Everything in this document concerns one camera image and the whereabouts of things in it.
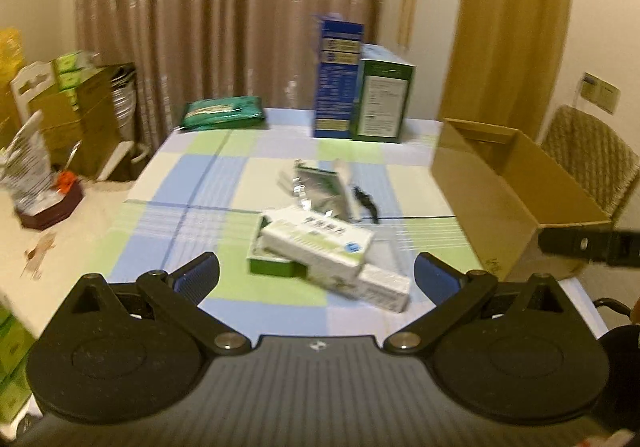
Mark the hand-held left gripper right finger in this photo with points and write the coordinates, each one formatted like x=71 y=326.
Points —
x=436 y=276

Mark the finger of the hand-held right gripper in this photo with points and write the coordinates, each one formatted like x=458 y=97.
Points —
x=575 y=243

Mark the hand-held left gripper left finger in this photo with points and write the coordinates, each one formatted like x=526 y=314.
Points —
x=196 y=276

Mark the long white green box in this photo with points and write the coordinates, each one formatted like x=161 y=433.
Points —
x=380 y=289

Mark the cardboard box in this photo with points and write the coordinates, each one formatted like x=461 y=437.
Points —
x=480 y=192

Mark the white box green stripe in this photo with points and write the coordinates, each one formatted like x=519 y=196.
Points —
x=320 y=239

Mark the silver foil pouch green label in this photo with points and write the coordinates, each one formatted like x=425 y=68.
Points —
x=316 y=189

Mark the woven chair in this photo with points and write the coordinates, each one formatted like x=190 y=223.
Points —
x=590 y=152

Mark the checked tablecloth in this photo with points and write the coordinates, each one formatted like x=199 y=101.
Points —
x=200 y=177

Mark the black clip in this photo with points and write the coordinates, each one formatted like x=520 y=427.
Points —
x=365 y=201

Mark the dark round object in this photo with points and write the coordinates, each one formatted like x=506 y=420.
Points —
x=622 y=367

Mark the dark brown tray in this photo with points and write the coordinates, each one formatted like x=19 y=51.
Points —
x=52 y=214

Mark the orange small object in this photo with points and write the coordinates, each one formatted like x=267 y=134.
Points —
x=65 y=182

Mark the green wet wipes packet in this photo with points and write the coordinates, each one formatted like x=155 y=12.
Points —
x=222 y=113

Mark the tall green carton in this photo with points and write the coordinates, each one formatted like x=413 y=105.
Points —
x=384 y=102

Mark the stack of cardboard boxes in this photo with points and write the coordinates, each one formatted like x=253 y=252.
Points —
x=95 y=122

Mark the silver striped bag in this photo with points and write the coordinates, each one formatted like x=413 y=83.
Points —
x=124 y=102

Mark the green cartons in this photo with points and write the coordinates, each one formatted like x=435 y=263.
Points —
x=12 y=362

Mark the white printed packet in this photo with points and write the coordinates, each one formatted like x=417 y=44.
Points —
x=25 y=162

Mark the tall blue carton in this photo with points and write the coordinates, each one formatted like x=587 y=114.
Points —
x=336 y=87

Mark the yellow curtain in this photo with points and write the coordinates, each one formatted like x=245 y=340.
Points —
x=510 y=17

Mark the small green boxes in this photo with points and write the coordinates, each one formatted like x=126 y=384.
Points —
x=75 y=69

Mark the brown patterned curtain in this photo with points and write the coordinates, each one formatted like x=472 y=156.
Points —
x=225 y=17

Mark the yellow bag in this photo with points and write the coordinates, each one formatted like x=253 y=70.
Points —
x=11 y=57

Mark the wall switch plate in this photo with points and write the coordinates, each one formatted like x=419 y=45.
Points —
x=609 y=98

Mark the wall control panel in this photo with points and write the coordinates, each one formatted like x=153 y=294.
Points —
x=591 y=86

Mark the wooden wall strip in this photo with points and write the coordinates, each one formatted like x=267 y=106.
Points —
x=408 y=22

